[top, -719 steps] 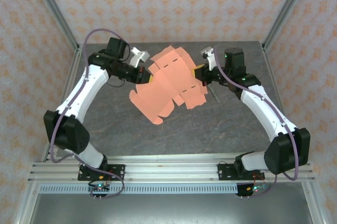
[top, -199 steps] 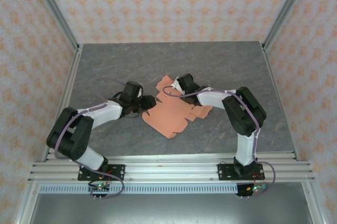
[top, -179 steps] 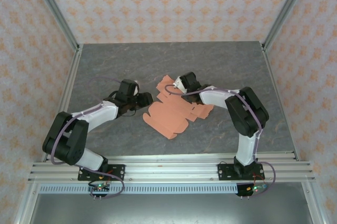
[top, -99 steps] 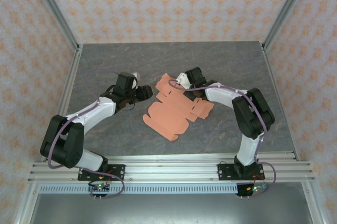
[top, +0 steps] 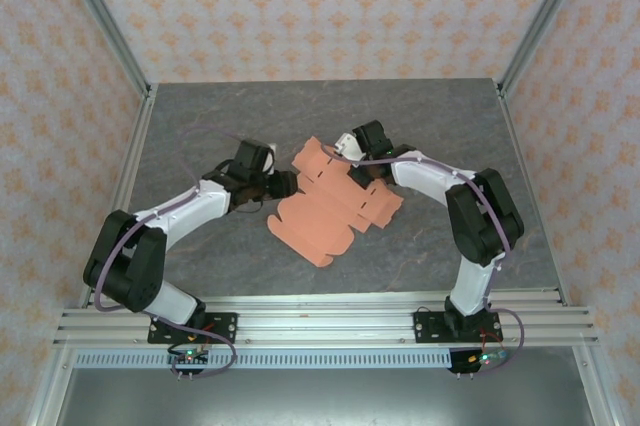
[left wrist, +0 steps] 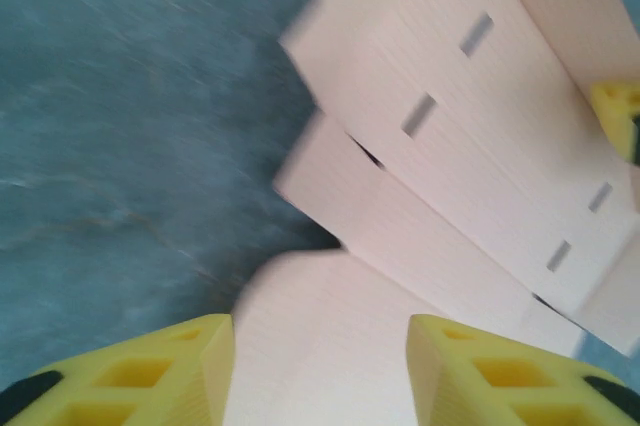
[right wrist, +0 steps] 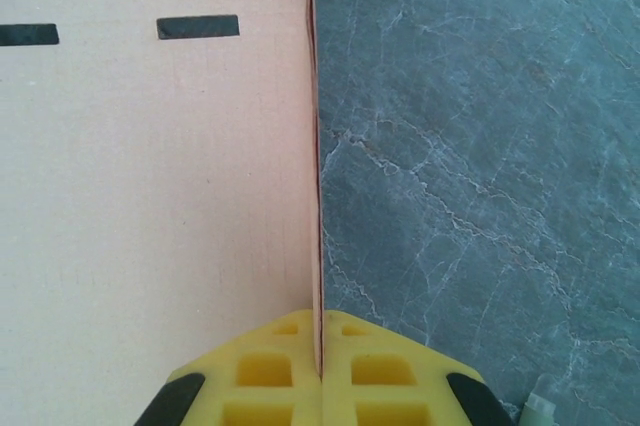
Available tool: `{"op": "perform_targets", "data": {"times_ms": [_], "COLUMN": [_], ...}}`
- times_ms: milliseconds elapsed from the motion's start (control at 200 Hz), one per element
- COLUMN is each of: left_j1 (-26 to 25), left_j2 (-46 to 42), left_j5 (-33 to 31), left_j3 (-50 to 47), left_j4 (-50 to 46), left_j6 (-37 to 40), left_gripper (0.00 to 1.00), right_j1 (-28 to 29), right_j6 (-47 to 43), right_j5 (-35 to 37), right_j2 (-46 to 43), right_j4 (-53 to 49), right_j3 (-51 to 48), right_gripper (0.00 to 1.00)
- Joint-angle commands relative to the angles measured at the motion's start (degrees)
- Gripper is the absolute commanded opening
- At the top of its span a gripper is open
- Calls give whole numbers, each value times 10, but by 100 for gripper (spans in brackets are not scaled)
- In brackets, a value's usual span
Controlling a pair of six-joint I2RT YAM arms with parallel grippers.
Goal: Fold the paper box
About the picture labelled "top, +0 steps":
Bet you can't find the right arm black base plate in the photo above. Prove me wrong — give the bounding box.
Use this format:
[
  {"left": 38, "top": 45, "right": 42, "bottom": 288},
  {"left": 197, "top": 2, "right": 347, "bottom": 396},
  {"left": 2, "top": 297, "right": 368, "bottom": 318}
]
[{"left": 413, "top": 310, "right": 501, "bottom": 345}]

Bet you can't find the aluminium frame post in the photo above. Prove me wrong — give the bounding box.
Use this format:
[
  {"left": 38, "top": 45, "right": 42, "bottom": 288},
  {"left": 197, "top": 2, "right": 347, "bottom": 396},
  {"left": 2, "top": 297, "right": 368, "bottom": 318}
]
[
  {"left": 497, "top": 0, "right": 596, "bottom": 97},
  {"left": 52, "top": 0, "right": 154, "bottom": 97}
]

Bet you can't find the slotted grey cable duct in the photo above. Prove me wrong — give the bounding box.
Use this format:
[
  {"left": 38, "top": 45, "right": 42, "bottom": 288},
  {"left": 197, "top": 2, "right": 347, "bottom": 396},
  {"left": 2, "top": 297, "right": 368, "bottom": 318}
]
[{"left": 74, "top": 350, "right": 569, "bottom": 370}]

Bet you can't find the wide aluminium crossbeam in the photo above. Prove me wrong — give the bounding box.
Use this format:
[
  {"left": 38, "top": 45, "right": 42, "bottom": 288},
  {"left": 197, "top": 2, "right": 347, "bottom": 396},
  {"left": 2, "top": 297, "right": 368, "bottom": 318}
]
[{"left": 52, "top": 306, "right": 600, "bottom": 348}]

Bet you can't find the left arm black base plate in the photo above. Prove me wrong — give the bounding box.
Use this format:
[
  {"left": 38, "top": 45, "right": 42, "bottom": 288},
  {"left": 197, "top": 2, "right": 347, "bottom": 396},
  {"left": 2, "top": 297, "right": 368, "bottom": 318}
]
[{"left": 147, "top": 312, "right": 239, "bottom": 345}]

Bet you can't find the aluminium side rail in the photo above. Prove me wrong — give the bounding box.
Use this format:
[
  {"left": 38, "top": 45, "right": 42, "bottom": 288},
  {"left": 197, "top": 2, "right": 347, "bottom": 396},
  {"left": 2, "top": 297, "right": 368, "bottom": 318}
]
[
  {"left": 79, "top": 84, "right": 159, "bottom": 307},
  {"left": 494, "top": 79, "right": 571, "bottom": 305}
]

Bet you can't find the salmon pink paper box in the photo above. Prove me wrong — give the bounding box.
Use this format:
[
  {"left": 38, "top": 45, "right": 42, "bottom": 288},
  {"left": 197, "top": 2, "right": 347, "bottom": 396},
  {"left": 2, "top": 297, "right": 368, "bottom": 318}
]
[{"left": 267, "top": 135, "right": 405, "bottom": 270}]

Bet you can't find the aluminium lower frame rail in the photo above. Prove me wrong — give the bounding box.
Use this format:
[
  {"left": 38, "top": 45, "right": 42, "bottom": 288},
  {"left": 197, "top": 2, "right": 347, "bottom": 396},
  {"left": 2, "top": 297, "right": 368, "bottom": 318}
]
[
  {"left": 572, "top": 345, "right": 621, "bottom": 426},
  {"left": 24, "top": 348, "right": 76, "bottom": 426}
]

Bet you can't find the narrow aluminium table-edge rail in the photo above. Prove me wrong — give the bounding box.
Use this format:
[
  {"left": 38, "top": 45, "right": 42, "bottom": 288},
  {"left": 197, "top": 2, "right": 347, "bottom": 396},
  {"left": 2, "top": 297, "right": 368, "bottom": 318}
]
[{"left": 79, "top": 287, "right": 571, "bottom": 308}]

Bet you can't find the grey metal panel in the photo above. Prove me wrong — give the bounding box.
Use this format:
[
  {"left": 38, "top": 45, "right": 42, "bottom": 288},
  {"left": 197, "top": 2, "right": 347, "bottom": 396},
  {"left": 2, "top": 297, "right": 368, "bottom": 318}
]
[{"left": 54, "top": 368, "right": 596, "bottom": 426}]

